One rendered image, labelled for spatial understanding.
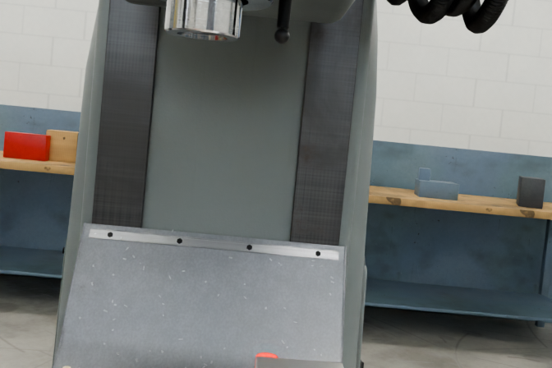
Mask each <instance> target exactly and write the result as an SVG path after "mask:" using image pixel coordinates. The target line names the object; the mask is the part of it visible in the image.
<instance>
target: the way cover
mask: <svg viewBox="0 0 552 368"><path fill-rule="evenodd" d="M95 233H96V234H95ZM121 237H122V239H121ZM120 239H121V240H120ZM127 247H129V248H128V249H127V250H126V248H127ZM133 256H135V258H134V257H133ZM229 257H232V259H230V258H229ZM123 258H126V260H123ZM269 258H270V259H271V260H272V261H271V260H270V259H269ZM312 260H315V261H312ZM346 261H347V247H346V246H330V245H320V244H311V243H302V242H293V241H275V240H266V239H257V238H248V237H230V236H221V235H212V234H203V233H193V232H177V231H168V230H158V229H149V228H132V227H123V226H113V225H104V224H95V223H83V227H82V231H81V235H80V242H79V246H78V251H77V255H76V262H75V266H74V270H73V275H72V279H71V286H70V291H69V294H68V298H67V306H66V310H65V315H64V319H63V322H62V330H61V334H60V338H59V342H58V345H57V351H56V355H55V358H54V361H53V366H52V368H63V367H64V366H70V367H71V368H79V367H80V368H185V367H186V368H202V367H203V366H205V365H204V363H205V364H206V365H207V366H205V368H255V355H257V354H259V353H262V352H268V353H272V354H274V355H276V356H277V357H278V358H287V359H297V360H308V361H329V362H340V363H342V364H343V340H344V313H345V287H346ZM140 263H141V264H140ZM93 265H94V267H93ZM280 265H281V266H280ZM312 265H314V266H312ZM321 265H323V267H321V268H320V266H321ZM144 267H145V269H144V270H143V268H144ZM183 270H185V272H182V271H183ZM113 274H115V275H114V276H113ZM169 276H170V278H171V279H170V278H169ZM331 276H332V277H333V278H334V279H332V278H330V277H331ZM205 281H207V282H206V283H205ZM331 281H333V282H334V283H331ZM92 282H93V284H94V285H93V286H92V285H91V283H92ZM244 283H245V284H246V285H244ZM204 290H205V292H204ZM329 293H331V294H332V295H331V296H330V295H329ZM218 294H219V295H218ZM159 295H160V296H159ZM112 300H113V302H112ZM162 303H164V305H162ZM114 304H117V305H116V306H115V305H114ZM124 305H126V306H127V307H126V306H124ZM265 307H267V309H265ZM284 307H285V308H286V310H285V309H284ZM104 310H106V311H108V313H107V312H105V311H104ZM163 315H164V316H163ZM79 317H81V319H79ZM114 319H115V320H114ZM294 321H295V322H297V323H295V322H294ZM112 329H114V330H113V331H112ZM179 338H183V340H178V339H179ZM281 340H283V341H284V342H285V343H284V344H283V343H282V341H281ZM104 343H105V345H104ZM287 347H288V348H287ZM224 348H225V349H224ZM314 349H315V350H314ZM162 350H163V353H161V351H162ZM117 352H119V355H118V354H117ZM320 354H321V355H322V356H321V355H320ZM200 356H202V358H200ZM136 358H137V359H138V362H136ZM211 361H213V363H212V364H211V363H210V362H211Z"/></svg>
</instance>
